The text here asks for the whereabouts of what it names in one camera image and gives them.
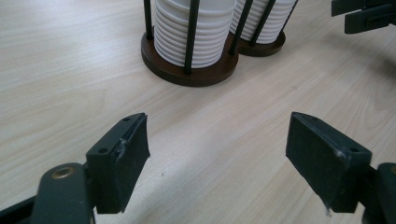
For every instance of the brown double cup holder rack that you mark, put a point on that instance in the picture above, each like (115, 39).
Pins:
(174, 73)

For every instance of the stack of white paper cups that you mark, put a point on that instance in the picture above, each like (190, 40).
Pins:
(274, 25)
(174, 34)

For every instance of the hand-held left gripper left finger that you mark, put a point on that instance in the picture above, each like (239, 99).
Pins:
(120, 174)

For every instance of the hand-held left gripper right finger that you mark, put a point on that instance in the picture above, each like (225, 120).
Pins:
(320, 161)

